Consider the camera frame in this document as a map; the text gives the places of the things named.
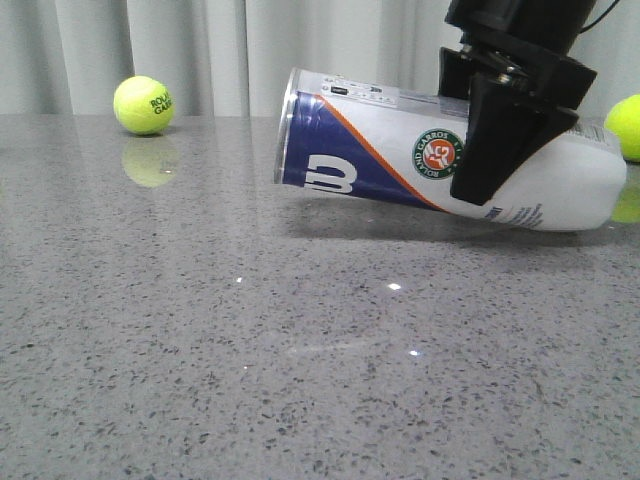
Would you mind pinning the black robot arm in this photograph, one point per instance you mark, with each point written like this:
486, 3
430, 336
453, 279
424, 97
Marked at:
526, 19

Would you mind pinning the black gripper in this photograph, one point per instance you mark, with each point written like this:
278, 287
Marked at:
523, 94

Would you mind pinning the yellow tennis ball far left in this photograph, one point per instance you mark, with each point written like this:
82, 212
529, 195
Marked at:
143, 105

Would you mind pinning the white tennis ball can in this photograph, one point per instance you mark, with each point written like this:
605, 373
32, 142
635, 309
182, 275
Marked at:
379, 142

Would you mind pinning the yellow tennis ball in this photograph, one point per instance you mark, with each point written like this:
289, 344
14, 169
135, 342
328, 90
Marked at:
623, 120
143, 105

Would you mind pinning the yellow tennis ball far right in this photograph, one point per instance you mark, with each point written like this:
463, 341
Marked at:
623, 120

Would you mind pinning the grey pleated curtain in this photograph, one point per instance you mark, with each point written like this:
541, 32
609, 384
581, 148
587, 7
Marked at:
221, 58

